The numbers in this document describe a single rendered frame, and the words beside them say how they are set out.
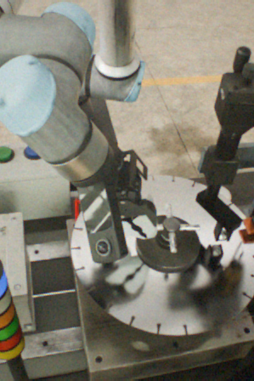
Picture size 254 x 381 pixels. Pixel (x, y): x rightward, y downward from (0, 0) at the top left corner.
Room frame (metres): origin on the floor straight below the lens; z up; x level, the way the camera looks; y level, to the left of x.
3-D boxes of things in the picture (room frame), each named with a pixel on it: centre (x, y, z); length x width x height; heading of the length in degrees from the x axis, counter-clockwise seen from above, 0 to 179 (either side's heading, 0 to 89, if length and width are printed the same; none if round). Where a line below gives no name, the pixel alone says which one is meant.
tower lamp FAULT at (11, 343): (0.22, 0.14, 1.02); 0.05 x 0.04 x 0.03; 16
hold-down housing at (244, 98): (0.47, -0.15, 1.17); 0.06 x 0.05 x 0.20; 97
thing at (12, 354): (0.22, 0.14, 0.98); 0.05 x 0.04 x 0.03; 16
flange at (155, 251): (0.42, -0.08, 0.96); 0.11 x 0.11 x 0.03
